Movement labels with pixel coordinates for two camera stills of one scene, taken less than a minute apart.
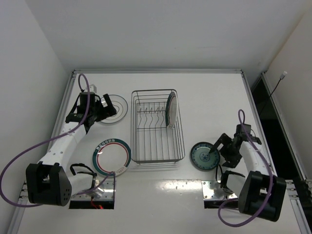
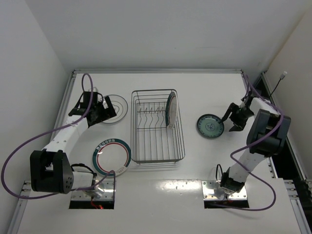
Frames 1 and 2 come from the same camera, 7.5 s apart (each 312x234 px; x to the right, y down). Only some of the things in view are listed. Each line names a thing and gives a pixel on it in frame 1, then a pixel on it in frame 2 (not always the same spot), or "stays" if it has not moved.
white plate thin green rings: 120,105 stays
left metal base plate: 107,187 stays
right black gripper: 225,146 to 237,117
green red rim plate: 171,110 stays
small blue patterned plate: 202,160 to 210,126
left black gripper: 102,111 stays
